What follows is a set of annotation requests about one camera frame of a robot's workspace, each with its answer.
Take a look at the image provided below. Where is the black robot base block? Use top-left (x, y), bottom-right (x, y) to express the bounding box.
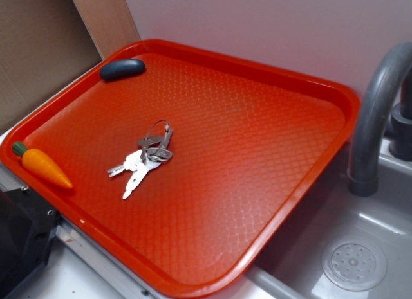
top-left (1, 186), bottom-right (60, 298)

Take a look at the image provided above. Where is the silver key bunch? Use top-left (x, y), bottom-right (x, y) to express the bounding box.
top-left (107, 119), bottom-right (173, 200)

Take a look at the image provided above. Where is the dark blue oval stone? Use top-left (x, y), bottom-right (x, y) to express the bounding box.
top-left (99, 59), bottom-right (146, 80)

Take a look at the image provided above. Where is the grey plastic sink basin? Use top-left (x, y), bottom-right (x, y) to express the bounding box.
top-left (247, 141), bottom-right (412, 299)

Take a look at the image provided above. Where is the light wooden board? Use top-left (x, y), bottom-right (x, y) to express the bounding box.
top-left (72, 0), bottom-right (140, 59)

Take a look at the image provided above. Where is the orange toy carrot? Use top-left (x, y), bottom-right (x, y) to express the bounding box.
top-left (12, 141), bottom-right (73, 189)

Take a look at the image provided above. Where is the grey sink faucet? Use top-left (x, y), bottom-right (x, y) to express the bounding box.
top-left (348, 42), bottom-right (411, 197)

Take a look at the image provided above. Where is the brown cardboard panel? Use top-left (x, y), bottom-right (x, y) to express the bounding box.
top-left (1, 0), bottom-right (101, 132)

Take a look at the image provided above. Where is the round sink drain strainer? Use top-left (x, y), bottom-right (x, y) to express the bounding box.
top-left (321, 236), bottom-right (387, 292)

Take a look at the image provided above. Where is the dark grey faucet knob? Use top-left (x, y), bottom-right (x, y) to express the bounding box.
top-left (389, 71), bottom-right (411, 161)

